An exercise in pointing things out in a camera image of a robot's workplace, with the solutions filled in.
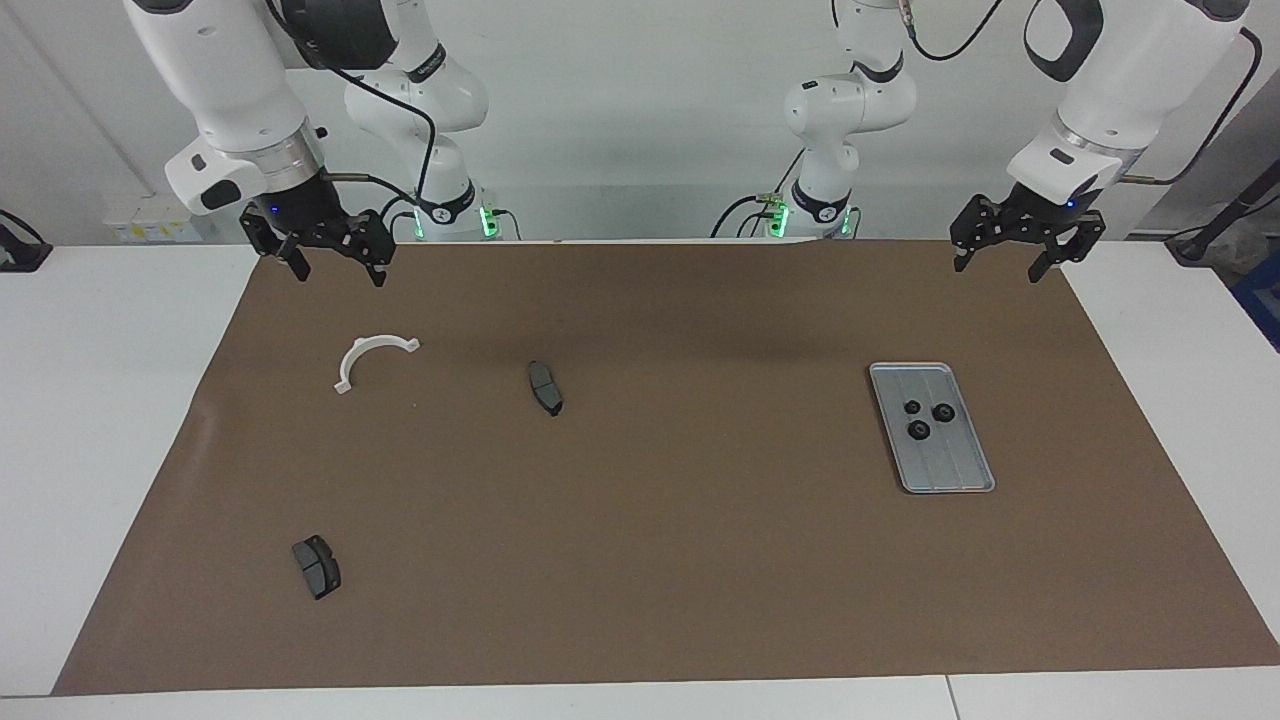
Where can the white curved plastic bracket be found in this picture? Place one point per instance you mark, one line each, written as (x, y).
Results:
(347, 362)

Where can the brown table mat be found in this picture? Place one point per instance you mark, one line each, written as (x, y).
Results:
(700, 560)

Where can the silver ribbed metal tray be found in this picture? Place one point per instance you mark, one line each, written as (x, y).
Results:
(950, 465)

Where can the black tripod stand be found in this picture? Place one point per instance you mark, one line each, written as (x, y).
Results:
(1225, 210)

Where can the long dark grey brake pad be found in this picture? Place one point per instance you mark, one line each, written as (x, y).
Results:
(545, 388)

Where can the small black nut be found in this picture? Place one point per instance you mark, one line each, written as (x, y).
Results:
(918, 430)

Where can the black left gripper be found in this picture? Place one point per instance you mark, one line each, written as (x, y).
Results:
(1040, 212)

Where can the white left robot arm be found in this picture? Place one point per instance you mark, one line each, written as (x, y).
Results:
(1110, 90)

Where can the black clamp stand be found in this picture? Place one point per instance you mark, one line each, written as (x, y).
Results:
(20, 255)

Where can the blue crate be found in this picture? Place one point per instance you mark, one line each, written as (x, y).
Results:
(1262, 300)

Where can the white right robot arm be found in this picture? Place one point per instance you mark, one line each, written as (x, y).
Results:
(220, 80)

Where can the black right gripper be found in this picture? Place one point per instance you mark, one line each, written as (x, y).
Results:
(305, 212)

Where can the white wall socket box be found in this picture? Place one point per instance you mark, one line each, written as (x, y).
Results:
(160, 220)

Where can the short dark grey brake pad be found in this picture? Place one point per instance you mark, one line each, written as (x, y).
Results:
(316, 567)

